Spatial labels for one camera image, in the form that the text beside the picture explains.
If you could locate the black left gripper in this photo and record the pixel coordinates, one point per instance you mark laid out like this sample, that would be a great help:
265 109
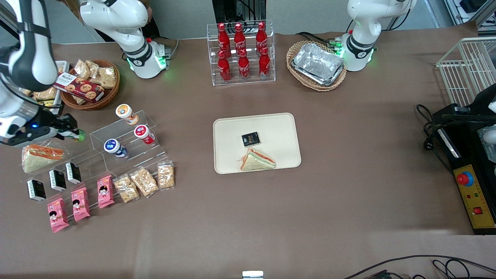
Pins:
485 101

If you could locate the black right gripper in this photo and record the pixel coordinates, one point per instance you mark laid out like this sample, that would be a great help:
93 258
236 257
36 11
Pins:
61 124

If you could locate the green gum bottle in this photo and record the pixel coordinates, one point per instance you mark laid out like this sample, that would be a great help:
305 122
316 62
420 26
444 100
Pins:
81 135

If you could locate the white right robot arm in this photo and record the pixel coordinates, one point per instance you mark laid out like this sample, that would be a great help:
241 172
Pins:
128 23

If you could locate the blue gum bottle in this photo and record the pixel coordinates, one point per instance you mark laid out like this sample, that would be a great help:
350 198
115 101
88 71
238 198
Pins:
114 147

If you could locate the orange gum bottle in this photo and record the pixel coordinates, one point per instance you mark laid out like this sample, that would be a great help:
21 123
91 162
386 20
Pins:
126 113

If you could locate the white rectangular tray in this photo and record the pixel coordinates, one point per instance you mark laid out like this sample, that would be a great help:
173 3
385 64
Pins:
62 66

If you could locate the red gum bottle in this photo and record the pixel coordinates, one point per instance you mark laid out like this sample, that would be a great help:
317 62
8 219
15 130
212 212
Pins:
144 134

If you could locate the aluminium foil tray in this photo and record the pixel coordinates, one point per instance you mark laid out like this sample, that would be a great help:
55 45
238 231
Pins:
327 83
317 62

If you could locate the beige plastic tray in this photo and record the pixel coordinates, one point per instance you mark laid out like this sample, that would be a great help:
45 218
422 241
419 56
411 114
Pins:
279 135

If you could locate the clear cracker snack bag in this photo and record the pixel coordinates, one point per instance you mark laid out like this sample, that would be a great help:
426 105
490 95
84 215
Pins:
79 100
109 82
93 69
82 69
45 94
107 73
28 92

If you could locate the yellow snack packet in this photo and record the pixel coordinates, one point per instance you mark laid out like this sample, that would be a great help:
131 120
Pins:
47 104

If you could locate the red cookie box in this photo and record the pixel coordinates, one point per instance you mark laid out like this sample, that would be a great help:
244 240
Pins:
79 87

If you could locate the wrapped triangle sandwich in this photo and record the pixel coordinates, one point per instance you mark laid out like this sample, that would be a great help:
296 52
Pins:
257 161
38 161

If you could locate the black and white box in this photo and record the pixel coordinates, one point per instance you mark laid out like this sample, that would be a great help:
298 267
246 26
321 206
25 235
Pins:
57 180
36 190
73 173

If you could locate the dark brown wicker basket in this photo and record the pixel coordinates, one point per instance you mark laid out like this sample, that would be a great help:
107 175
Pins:
110 95

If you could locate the clear acrylic tiered stand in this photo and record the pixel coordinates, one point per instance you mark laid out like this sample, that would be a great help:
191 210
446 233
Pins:
128 162

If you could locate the pink snack pack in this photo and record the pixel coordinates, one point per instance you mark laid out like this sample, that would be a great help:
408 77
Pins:
80 204
105 192
57 215

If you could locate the clear peanut brittle bag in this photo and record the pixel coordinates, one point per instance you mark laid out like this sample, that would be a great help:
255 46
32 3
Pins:
144 182
166 175
126 188

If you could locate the black yellow control box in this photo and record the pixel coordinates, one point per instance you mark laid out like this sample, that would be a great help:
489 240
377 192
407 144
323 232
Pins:
474 201

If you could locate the clear acrylic bottle rack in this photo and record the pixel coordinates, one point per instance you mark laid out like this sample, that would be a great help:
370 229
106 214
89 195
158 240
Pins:
211 54

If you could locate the red cola bottle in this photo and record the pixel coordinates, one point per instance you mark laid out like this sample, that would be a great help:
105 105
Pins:
224 69
243 66
239 37
261 35
264 64
223 37

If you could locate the small black snack packet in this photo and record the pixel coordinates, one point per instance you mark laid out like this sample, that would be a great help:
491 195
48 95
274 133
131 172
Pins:
250 139

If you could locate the light tan wicker basket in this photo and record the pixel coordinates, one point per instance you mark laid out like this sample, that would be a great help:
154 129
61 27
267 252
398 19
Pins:
296 52

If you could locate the black equipment rack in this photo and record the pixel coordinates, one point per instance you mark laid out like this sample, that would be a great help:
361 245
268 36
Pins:
240 9

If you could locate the small white device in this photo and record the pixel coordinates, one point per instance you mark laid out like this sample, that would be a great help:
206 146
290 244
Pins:
252 275

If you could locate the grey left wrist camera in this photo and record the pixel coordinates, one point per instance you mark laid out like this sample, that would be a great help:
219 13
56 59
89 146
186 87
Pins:
489 145

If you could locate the metal shelf frame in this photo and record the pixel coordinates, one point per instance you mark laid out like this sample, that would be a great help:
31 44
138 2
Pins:
469 7

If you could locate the dark frame bar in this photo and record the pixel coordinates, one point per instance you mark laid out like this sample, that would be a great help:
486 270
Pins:
7 17

